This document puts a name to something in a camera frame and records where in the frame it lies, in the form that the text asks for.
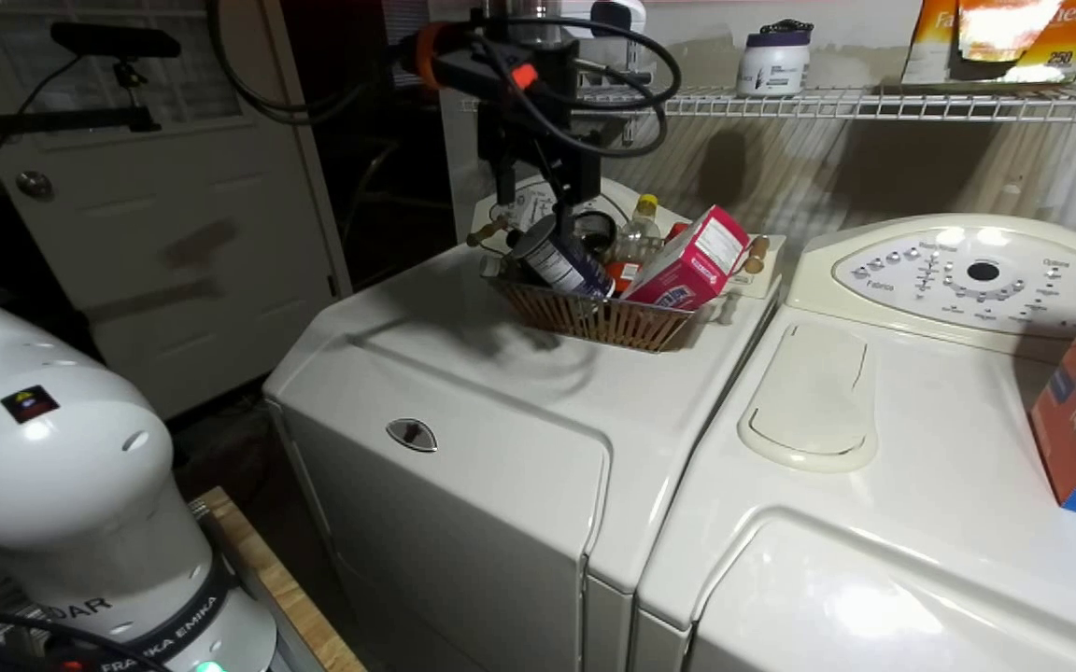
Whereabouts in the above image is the pink white carton box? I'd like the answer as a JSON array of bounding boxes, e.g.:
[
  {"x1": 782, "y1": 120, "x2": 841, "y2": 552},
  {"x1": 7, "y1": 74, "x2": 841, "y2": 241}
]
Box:
[{"x1": 625, "y1": 202, "x2": 754, "y2": 312}]

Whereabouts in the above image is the clear bottle with yellow cap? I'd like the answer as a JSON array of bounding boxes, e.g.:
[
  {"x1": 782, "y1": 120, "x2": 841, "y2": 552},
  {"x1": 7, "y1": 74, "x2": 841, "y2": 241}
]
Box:
[{"x1": 616, "y1": 190, "x2": 667, "y2": 268}]

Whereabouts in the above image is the oval dial control panel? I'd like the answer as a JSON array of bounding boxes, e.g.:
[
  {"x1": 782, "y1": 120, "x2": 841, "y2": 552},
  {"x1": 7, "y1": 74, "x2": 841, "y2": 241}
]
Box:
[{"x1": 830, "y1": 226, "x2": 1076, "y2": 341}]

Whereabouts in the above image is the brown wicker basket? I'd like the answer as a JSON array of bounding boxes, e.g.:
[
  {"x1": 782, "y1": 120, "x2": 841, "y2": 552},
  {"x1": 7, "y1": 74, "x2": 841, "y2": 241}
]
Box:
[{"x1": 489, "y1": 262, "x2": 723, "y2": 358}]

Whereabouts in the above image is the orange box with picture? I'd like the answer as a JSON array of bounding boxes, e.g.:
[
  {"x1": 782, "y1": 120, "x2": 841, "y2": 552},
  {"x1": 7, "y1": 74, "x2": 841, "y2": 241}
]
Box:
[{"x1": 900, "y1": 0, "x2": 1076, "y2": 90}]

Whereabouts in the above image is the cream oval compartment lid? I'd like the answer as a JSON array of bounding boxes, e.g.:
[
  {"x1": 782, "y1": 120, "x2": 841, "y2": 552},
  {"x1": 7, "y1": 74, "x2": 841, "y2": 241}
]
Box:
[{"x1": 734, "y1": 312, "x2": 881, "y2": 474}]

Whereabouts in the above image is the white washing machine with keyhole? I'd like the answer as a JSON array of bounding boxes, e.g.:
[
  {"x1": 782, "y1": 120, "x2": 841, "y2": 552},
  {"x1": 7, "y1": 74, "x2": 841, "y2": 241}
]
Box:
[{"x1": 259, "y1": 170, "x2": 792, "y2": 672}]

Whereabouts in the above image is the round metal door knob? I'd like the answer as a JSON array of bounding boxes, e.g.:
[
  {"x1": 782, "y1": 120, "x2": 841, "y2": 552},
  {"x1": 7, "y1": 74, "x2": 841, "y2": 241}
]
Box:
[{"x1": 11, "y1": 165, "x2": 56, "y2": 204}]

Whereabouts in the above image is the round metal keyhole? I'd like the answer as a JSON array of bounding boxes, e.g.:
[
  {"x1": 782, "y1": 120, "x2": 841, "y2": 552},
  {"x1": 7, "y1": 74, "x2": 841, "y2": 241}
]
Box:
[{"x1": 386, "y1": 415, "x2": 444, "y2": 458}]

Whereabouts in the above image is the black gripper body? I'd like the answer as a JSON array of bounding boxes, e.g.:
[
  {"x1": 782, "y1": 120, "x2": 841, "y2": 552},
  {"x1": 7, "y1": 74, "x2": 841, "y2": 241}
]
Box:
[{"x1": 474, "y1": 29, "x2": 600, "y2": 141}]

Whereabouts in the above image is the dark blue spray can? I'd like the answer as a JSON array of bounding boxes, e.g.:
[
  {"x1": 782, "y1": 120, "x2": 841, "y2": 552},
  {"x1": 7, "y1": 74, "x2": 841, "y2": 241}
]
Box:
[{"x1": 514, "y1": 215, "x2": 616, "y2": 307}]

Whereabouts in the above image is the black hanging cable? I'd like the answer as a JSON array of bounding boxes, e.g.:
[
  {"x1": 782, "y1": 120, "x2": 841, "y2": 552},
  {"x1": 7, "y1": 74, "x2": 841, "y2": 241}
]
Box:
[{"x1": 206, "y1": 0, "x2": 322, "y2": 129}]

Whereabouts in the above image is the white wire shelf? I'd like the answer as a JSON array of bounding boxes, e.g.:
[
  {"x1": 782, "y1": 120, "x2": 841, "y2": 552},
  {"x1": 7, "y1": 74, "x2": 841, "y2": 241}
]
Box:
[{"x1": 635, "y1": 79, "x2": 1076, "y2": 129}]

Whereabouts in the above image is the white jar with dark lid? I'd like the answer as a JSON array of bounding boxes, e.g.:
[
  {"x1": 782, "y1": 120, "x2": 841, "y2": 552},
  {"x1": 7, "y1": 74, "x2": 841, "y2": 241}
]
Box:
[{"x1": 732, "y1": 15, "x2": 816, "y2": 100}]

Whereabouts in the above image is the wooden table edge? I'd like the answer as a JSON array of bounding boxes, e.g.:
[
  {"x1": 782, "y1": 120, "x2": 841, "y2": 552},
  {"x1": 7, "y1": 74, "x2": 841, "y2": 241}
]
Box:
[{"x1": 186, "y1": 482, "x2": 369, "y2": 672}]

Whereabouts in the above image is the black camera on stand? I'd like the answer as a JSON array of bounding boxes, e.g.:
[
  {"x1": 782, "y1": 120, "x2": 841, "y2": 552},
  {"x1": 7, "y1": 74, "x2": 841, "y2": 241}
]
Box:
[{"x1": 0, "y1": 17, "x2": 186, "y2": 141}]

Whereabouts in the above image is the white panelled door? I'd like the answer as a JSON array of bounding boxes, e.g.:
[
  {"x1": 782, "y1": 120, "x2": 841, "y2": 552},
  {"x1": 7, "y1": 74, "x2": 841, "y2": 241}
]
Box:
[{"x1": 0, "y1": 0, "x2": 354, "y2": 421}]

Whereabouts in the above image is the white washing machine with dial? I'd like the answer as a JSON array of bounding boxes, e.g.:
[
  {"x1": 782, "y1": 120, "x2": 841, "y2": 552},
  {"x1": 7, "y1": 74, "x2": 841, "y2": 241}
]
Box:
[{"x1": 626, "y1": 207, "x2": 1076, "y2": 672}]

